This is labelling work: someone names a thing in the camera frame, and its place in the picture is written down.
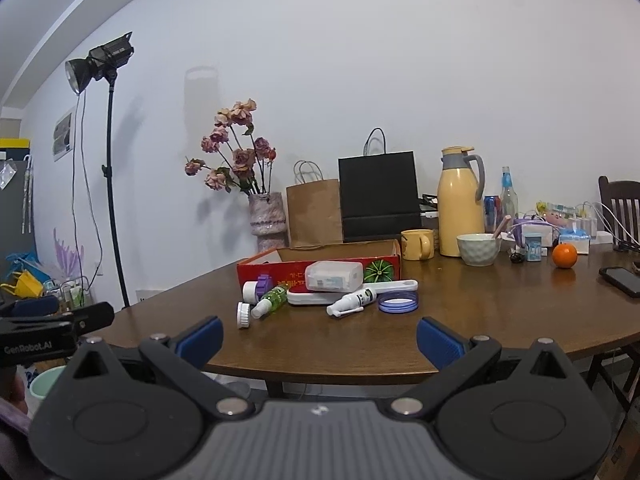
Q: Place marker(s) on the black light stand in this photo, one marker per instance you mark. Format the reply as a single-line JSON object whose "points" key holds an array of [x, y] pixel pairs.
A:
{"points": [[114, 200]]}

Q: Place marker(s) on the clear glass bottle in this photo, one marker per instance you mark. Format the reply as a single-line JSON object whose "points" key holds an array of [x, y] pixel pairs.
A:
{"points": [[509, 200]]}

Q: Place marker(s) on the blue tissue pack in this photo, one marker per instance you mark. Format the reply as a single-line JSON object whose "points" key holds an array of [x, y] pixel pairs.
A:
{"points": [[574, 241]]}

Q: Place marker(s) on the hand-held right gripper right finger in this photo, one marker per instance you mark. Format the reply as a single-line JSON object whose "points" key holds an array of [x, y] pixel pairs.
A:
{"points": [[439, 342]]}

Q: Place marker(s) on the black smartphone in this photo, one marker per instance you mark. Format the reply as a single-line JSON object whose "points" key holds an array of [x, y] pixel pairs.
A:
{"points": [[622, 280]]}

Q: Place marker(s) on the white round cap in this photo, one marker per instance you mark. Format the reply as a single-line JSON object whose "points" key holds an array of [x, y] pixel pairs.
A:
{"points": [[249, 291]]}

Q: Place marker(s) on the blue rimmed round lid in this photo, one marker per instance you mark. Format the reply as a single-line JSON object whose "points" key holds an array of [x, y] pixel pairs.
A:
{"points": [[398, 303]]}

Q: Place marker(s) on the small blue white box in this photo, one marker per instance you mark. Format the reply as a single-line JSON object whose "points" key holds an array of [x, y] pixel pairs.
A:
{"points": [[533, 248]]}

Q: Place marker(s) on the pink mottled vase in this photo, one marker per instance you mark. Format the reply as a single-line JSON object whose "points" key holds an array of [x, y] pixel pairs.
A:
{"points": [[267, 220]]}

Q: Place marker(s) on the purple packet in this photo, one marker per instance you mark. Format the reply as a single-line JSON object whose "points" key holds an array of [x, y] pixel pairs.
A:
{"points": [[535, 227]]}

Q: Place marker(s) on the black studio light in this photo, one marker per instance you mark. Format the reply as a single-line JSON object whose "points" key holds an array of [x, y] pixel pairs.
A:
{"points": [[102, 57]]}

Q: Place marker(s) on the small purple item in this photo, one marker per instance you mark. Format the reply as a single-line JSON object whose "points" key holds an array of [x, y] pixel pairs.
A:
{"points": [[263, 290]]}

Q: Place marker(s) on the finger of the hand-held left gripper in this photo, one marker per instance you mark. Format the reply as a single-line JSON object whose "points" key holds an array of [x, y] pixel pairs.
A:
{"points": [[35, 306], [95, 317]]}

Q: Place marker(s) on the dried pink flowers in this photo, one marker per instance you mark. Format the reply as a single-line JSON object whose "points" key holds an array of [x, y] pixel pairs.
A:
{"points": [[235, 155]]}

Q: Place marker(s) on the brown paper bag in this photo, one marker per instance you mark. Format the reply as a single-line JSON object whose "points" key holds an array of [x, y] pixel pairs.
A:
{"points": [[315, 212]]}

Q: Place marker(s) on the pale green bowl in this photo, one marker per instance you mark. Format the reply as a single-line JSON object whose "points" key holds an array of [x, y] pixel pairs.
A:
{"points": [[477, 251]]}

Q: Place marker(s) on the person's left forearm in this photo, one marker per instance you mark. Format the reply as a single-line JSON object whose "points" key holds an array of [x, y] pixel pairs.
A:
{"points": [[11, 410]]}

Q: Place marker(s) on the white plastic box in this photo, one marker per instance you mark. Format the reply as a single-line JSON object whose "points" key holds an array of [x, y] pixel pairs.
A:
{"points": [[332, 276]]}

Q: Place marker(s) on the small white tube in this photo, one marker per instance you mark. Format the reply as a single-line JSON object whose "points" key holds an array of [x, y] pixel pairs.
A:
{"points": [[352, 303]]}

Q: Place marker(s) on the orange fruit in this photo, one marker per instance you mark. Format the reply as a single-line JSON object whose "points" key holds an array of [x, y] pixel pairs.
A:
{"points": [[565, 256]]}

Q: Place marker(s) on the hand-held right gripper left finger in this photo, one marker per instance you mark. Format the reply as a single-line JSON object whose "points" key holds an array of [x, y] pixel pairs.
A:
{"points": [[201, 341]]}

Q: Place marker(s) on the green spray bottle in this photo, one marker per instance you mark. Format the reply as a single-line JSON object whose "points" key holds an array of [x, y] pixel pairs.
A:
{"points": [[272, 298]]}

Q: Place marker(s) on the grey cabinet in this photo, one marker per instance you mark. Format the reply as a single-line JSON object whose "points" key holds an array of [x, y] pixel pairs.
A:
{"points": [[15, 210]]}

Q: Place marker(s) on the black paper bag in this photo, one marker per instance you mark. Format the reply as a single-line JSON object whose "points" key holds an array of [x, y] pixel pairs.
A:
{"points": [[379, 195]]}

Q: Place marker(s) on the black items behind bag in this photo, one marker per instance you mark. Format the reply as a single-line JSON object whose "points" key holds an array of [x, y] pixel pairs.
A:
{"points": [[429, 202]]}

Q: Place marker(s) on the pink spoon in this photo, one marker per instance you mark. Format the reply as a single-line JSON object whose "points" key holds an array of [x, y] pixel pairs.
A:
{"points": [[501, 226]]}

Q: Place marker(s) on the yellow mug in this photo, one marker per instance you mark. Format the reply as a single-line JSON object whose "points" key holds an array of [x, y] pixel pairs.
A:
{"points": [[414, 245]]}

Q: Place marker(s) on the cardboard box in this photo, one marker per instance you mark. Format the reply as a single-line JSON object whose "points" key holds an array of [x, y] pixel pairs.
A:
{"points": [[286, 269]]}

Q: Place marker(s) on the drink can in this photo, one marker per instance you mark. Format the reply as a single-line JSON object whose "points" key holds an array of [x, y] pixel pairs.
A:
{"points": [[492, 212]]}

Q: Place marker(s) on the dark wooden chair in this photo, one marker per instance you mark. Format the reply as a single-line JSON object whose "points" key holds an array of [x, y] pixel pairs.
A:
{"points": [[617, 205]]}

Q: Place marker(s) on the pale green cup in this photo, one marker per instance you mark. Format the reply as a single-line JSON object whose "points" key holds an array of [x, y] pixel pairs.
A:
{"points": [[46, 385]]}

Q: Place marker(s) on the yellow thermos jug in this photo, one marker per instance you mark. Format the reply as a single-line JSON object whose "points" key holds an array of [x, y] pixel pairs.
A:
{"points": [[460, 210]]}

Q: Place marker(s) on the yellow plastic item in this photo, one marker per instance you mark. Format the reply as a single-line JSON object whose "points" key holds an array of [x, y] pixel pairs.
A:
{"points": [[22, 285]]}

